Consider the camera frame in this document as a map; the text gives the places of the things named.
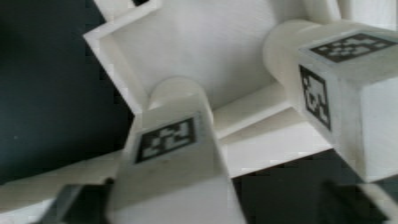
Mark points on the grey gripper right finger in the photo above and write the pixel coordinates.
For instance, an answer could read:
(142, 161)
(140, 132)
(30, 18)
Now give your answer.
(357, 203)

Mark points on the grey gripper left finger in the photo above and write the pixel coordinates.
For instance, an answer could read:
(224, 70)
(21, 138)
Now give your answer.
(78, 206)

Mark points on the small white leg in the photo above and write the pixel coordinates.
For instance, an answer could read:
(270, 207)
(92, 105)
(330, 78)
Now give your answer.
(172, 187)

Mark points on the white chair seat part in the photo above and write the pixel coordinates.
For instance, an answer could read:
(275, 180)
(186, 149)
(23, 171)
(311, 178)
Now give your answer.
(195, 39)

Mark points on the white chair leg with tag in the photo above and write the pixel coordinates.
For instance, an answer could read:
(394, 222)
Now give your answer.
(332, 62)

